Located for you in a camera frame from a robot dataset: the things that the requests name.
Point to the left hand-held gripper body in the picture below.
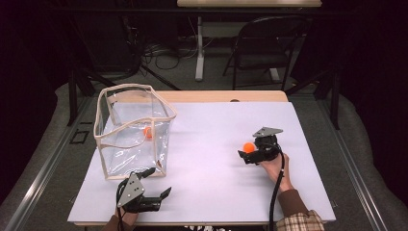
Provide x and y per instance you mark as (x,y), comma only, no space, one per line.
(131,190)

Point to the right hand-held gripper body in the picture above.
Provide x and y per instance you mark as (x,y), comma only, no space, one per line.
(267,149)

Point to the plain orange ball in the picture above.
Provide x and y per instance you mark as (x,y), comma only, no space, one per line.
(248,147)

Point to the clear plastic bag beige trim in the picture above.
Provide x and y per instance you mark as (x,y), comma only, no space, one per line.
(134,138)

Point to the orange ball with dark mark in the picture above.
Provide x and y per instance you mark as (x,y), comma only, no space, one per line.
(147,132)

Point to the person's right hand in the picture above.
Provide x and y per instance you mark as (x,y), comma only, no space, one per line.
(274,170)

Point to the person's left hand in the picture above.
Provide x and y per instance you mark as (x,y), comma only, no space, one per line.
(128,218)

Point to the white table sheet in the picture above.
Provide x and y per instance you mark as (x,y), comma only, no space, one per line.
(208,128)

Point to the light wooden table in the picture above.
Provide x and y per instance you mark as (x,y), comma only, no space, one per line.
(208,96)

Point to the black floor socket plate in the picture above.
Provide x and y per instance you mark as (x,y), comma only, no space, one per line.
(79,137)

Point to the black metal stand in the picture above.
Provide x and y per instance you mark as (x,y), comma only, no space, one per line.
(335,102)
(72,96)

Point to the black folding chair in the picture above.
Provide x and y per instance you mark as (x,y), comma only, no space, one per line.
(260,60)

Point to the black tripod legs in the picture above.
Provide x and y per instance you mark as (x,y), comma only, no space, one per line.
(160,78)

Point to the white-legged desk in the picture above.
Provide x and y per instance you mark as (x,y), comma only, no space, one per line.
(199,48)

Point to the metal floor rail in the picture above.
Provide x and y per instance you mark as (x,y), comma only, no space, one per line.
(356,179)
(41,173)

